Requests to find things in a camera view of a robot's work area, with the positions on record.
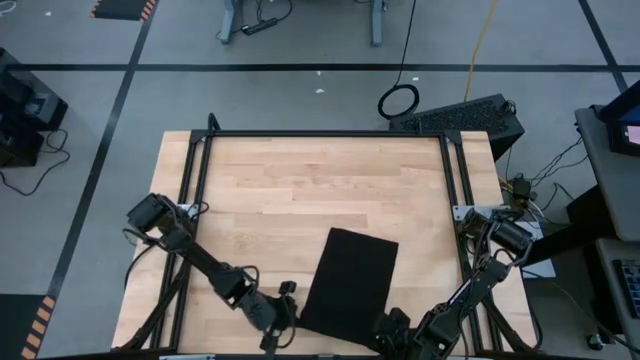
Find black floor cable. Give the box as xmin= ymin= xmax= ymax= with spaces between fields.
xmin=0 ymin=128 xmax=72 ymax=197

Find black equipment box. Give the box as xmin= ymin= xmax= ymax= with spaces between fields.
xmin=0 ymin=47 xmax=70 ymax=169

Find coiled black cable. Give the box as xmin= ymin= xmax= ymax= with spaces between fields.
xmin=377 ymin=0 xmax=421 ymax=121

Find black power cable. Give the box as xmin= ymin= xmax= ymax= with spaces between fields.
xmin=215 ymin=0 xmax=295 ymax=41

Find white paper sheet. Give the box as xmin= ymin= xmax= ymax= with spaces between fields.
xmin=519 ymin=222 xmax=557 ymax=280

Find black keyboard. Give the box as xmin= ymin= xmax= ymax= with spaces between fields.
xmin=612 ymin=258 xmax=640 ymax=320

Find black towel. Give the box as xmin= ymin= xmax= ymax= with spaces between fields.
xmin=298 ymin=227 xmax=400 ymax=347

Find grey desk leg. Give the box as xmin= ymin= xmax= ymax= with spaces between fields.
xmin=368 ymin=0 xmax=387 ymax=48
xmin=217 ymin=0 xmax=245 ymax=45

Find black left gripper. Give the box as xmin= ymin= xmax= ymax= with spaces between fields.
xmin=239 ymin=280 xmax=300 ymax=357

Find black table base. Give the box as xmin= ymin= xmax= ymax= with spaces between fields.
xmin=517 ymin=184 xmax=626 ymax=334

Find thin black cables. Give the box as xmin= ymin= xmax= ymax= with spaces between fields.
xmin=499 ymin=134 xmax=591 ymax=226

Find black power strip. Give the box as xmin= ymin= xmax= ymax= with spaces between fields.
xmin=241 ymin=17 xmax=280 ymax=36

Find black power adapter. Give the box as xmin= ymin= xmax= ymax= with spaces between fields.
xmin=510 ymin=173 xmax=533 ymax=201

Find black monitor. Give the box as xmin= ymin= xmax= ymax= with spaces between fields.
xmin=598 ymin=79 xmax=640 ymax=157

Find low grey table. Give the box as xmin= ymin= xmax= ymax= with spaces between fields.
xmin=594 ymin=237 xmax=640 ymax=346

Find black orange hazard mat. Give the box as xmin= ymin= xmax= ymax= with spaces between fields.
xmin=89 ymin=0 xmax=160 ymax=22
xmin=0 ymin=293 xmax=57 ymax=360

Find black aluminium rig frame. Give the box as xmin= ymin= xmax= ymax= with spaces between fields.
xmin=119 ymin=112 xmax=541 ymax=360

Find grey side table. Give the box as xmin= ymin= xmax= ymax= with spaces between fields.
xmin=574 ymin=104 xmax=640 ymax=243

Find yellow cable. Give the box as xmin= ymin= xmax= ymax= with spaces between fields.
xmin=463 ymin=0 xmax=500 ymax=104

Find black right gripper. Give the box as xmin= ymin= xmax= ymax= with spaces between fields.
xmin=372 ymin=307 xmax=426 ymax=360

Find black perforated computer tower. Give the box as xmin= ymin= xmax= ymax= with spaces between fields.
xmin=388 ymin=93 xmax=526 ymax=161

